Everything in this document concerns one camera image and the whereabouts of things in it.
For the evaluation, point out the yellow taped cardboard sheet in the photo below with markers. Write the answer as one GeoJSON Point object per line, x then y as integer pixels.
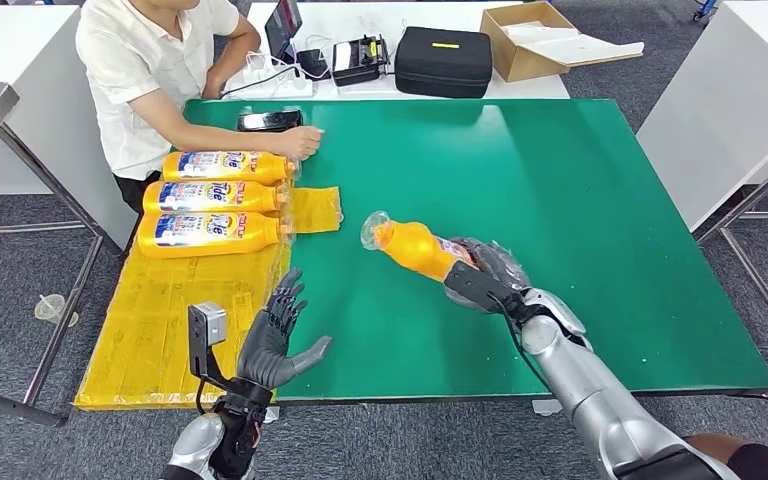
{"type": "Point", "coordinates": [152, 311]}

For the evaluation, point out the person's leg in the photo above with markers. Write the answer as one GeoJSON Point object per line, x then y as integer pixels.
{"type": "Point", "coordinates": [755, 460]}

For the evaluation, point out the white power strip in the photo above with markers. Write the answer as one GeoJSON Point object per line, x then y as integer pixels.
{"type": "Point", "coordinates": [281, 89]}

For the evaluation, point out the black zip carry case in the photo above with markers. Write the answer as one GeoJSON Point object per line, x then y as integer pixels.
{"type": "Point", "coordinates": [444, 64]}

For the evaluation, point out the clear plastic cup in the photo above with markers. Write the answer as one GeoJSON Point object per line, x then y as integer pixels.
{"type": "Point", "coordinates": [49, 309]}

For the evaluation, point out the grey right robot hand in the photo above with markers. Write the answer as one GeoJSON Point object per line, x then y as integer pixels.
{"type": "Point", "coordinates": [496, 262]}

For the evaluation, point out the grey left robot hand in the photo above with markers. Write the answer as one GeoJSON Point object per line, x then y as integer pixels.
{"type": "Point", "coordinates": [268, 351]}

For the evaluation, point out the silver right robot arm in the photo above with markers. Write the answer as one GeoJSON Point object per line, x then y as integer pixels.
{"type": "Point", "coordinates": [602, 397]}

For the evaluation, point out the dark tablet computer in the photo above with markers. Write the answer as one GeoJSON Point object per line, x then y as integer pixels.
{"type": "Point", "coordinates": [282, 28]}

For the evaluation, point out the person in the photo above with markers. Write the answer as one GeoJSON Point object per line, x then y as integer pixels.
{"type": "Point", "coordinates": [132, 66]}

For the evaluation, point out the orange detergent bottle clear cap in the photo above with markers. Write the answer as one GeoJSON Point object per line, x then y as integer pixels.
{"type": "Point", "coordinates": [212, 232]}
{"type": "Point", "coordinates": [225, 167]}
{"type": "Point", "coordinates": [212, 197]}
{"type": "Point", "coordinates": [417, 248]}

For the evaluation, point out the blue wheeled cart base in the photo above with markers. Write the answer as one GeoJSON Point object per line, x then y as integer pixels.
{"type": "Point", "coordinates": [703, 8]}

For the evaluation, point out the small black device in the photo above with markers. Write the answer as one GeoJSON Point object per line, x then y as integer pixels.
{"type": "Point", "coordinates": [312, 64]}

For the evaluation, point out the black label printer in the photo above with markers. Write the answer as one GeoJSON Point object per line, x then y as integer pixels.
{"type": "Point", "coordinates": [359, 61]}

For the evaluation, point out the black smartphone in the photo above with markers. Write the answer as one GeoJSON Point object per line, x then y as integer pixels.
{"type": "Point", "coordinates": [270, 120]}

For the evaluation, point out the person's right hand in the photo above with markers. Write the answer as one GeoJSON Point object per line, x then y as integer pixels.
{"type": "Point", "coordinates": [301, 141]}

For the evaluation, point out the person's left forearm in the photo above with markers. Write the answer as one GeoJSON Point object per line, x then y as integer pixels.
{"type": "Point", "coordinates": [232, 60]}

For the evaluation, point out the white paper sheet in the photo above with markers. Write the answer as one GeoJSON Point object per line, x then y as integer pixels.
{"type": "Point", "coordinates": [579, 49]}

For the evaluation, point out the steel table legs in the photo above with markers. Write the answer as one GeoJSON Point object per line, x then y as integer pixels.
{"type": "Point", "coordinates": [755, 285]}

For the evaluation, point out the person's right forearm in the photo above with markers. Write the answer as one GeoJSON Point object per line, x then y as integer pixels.
{"type": "Point", "coordinates": [198, 136]}

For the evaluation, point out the brown cardboard box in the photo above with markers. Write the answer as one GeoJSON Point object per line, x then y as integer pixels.
{"type": "Point", "coordinates": [520, 63]}

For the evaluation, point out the white table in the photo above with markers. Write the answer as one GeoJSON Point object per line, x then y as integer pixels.
{"type": "Point", "coordinates": [732, 99]}
{"type": "Point", "coordinates": [344, 16]}
{"type": "Point", "coordinates": [13, 40]}

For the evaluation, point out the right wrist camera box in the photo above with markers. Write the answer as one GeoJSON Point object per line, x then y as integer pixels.
{"type": "Point", "coordinates": [480, 285]}

